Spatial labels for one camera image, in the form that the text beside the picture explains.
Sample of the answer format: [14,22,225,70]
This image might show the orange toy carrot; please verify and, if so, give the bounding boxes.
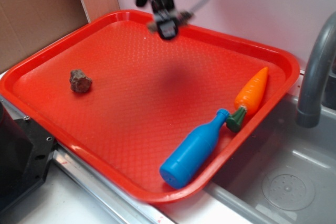
[226,67,269,133]

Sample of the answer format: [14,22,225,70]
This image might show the brown wood chip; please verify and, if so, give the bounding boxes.
[146,11,194,33]

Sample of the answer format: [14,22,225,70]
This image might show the grey toy sink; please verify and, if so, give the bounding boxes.
[204,87,336,224]

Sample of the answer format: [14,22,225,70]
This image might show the red plastic tray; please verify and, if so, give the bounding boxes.
[1,10,300,204]

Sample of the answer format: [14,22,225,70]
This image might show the grey faucet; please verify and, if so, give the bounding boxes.
[296,13,335,128]

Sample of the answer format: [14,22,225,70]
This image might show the metal table edge rail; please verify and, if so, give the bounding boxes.
[0,95,179,224]

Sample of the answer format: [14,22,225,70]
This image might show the brown cardboard panel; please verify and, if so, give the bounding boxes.
[1,0,119,72]

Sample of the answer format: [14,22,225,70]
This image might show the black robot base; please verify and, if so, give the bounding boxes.
[1,104,55,214]

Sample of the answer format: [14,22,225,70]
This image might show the brown rock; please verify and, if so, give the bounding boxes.
[69,69,92,93]

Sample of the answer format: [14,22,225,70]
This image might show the blue toy bottle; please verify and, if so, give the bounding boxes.
[159,109,230,189]

